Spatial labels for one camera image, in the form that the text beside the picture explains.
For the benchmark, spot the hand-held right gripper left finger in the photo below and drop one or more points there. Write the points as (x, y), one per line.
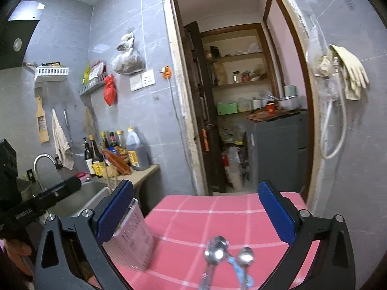
(116, 211)

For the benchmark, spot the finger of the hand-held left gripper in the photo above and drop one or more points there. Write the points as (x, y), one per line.
(65, 188)

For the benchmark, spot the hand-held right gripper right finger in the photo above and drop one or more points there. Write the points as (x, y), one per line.
(275, 211)

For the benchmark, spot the white perforated utensil holder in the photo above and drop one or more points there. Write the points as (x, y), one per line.
(133, 238)

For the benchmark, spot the round steel spoon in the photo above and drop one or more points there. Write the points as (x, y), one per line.
(224, 243)

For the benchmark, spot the person's left hand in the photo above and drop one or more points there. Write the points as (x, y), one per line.
(16, 250)

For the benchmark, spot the steel sink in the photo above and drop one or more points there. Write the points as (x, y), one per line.
(81, 196)

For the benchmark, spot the pink soap dish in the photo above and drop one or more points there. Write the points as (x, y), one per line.
(81, 175)

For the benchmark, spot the steel faucet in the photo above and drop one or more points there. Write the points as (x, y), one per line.
(37, 164)

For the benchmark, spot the dark pump bottle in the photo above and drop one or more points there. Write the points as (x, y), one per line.
(88, 160)

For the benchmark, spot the orange snack packet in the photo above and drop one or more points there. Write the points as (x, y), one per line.
(119, 164)

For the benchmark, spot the white hanging towel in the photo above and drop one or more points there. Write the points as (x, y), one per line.
(62, 142)

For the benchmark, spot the beige kitchen counter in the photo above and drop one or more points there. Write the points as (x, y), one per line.
(145, 170)

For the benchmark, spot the white floor bag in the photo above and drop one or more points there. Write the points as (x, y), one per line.
(234, 169)

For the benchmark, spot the grey cabinet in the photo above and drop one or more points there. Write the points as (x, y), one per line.
(278, 151)

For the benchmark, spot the large dark vinegar jug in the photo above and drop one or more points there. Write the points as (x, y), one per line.
(137, 154)

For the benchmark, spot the yellow-capped sauce bottle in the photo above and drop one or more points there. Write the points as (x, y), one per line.
(121, 148)
(104, 140)

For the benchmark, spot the hanging metal utensil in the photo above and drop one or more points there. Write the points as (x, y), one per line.
(66, 123)

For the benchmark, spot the red-capped dark bottle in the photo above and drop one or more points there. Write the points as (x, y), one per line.
(113, 140)

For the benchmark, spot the wooden grater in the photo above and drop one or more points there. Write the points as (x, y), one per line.
(42, 123)

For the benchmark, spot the hanging mesh scrubber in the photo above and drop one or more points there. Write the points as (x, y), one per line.
(89, 120)

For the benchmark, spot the pink checked tablecloth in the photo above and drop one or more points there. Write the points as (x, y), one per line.
(193, 217)

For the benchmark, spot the wooden cutting board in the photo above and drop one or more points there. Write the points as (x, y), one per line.
(260, 115)

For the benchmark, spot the red cup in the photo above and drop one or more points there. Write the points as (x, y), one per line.
(270, 108)

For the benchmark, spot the red plastic bag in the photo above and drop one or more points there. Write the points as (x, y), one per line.
(109, 92)

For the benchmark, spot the steel cooking pot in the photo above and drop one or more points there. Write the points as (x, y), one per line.
(287, 102)

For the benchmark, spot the green box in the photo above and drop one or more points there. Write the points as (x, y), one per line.
(227, 108)

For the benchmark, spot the green seasoning packet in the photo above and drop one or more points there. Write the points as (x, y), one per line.
(86, 75)

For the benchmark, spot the red seasoning packet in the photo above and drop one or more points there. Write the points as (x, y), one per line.
(98, 70)

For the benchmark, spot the dark wooden door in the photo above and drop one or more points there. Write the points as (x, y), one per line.
(199, 96)

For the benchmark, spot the glass jar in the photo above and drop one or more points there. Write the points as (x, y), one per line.
(236, 77)

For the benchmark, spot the clear bag of dried goods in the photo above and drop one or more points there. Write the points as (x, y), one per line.
(128, 62)

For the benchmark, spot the black range hood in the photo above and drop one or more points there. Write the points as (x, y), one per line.
(18, 42)

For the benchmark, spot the orange plug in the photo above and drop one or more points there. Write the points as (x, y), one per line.
(166, 72)

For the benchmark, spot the brown paper bag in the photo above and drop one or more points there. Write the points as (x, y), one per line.
(220, 74)

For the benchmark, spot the clear hanging plastic bag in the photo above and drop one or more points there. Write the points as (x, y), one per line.
(317, 66)

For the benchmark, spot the wooden shelf unit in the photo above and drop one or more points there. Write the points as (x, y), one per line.
(242, 56)

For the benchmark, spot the cream rubber gloves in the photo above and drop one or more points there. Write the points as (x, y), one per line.
(352, 69)

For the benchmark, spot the black wall outlet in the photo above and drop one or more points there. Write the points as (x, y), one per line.
(30, 175)

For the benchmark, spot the grey wall shelf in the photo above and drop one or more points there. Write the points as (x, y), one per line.
(92, 86)

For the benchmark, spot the white wall basket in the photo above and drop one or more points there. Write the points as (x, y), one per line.
(51, 74)

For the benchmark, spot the white wall switch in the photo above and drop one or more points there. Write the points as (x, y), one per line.
(136, 82)

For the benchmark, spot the white wall socket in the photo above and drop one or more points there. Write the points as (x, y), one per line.
(148, 77)

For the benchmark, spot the wooden door frame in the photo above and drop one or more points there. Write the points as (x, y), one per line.
(172, 66)

